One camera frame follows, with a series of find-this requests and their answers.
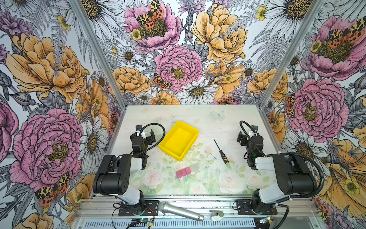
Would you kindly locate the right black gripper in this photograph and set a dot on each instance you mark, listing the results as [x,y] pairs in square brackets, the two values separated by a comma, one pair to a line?
[246,139]

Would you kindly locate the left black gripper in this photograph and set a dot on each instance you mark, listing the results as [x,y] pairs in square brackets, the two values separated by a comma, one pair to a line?
[144,137]

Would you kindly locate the black yellow screwdriver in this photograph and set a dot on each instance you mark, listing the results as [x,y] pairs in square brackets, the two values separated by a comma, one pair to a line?
[222,154]

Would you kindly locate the yellow plastic bin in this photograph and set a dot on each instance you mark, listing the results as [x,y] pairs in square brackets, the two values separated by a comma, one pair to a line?
[179,140]

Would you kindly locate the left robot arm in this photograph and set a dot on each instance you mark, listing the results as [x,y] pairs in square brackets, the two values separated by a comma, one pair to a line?
[113,175]

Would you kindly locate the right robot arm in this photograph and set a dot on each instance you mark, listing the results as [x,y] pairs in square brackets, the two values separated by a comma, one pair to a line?
[297,175]

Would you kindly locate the pink block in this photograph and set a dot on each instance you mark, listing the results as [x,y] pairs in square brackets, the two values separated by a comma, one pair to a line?
[183,172]

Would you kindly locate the right green circuit board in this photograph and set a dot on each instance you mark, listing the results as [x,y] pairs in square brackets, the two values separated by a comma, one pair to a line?
[265,220]

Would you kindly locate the green circuit board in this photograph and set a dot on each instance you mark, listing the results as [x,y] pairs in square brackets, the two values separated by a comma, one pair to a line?
[265,220]
[141,223]

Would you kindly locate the left green circuit board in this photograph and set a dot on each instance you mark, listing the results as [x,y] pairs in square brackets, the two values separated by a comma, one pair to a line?
[141,223]

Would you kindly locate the white hook clip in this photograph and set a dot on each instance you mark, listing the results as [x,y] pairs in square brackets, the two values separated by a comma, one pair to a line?
[216,215]

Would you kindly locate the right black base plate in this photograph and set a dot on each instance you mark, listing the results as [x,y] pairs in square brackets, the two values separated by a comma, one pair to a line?
[245,207]

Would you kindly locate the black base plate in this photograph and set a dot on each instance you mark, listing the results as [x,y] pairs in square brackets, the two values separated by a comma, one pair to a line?
[245,207]
[149,208]

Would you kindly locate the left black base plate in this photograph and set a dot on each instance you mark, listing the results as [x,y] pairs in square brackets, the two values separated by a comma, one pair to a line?
[149,208]

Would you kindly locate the aluminium front rail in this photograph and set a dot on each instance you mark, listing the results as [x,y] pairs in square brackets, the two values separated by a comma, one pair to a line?
[101,207]

